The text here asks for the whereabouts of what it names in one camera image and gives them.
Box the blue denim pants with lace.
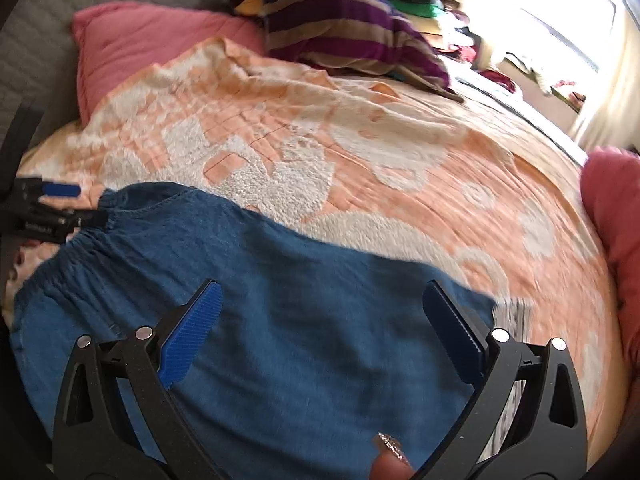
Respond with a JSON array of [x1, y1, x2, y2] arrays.
[[11, 183, 495, 479]]

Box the right hand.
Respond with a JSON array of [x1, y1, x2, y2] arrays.
[[369, 432, 414, 480]]

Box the pink quilted pillow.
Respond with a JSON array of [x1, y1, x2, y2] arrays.
[[72, 1, 265, 124]]

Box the red rolled duvet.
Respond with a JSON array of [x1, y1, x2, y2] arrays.
[[579, 145, 640, 376]]

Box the orange bear pattern blanket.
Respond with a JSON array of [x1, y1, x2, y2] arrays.
[[20, 38, 629, 460]]

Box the purple striped pillow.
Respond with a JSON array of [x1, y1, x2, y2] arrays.
[[234, 0, 463, 102]]

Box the clothes on window sill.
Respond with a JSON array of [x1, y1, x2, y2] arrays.
[[503, 52, 586, 112]]

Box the pile of folded clothes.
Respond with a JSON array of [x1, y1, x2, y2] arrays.
[[387, 0, 521, 94]]

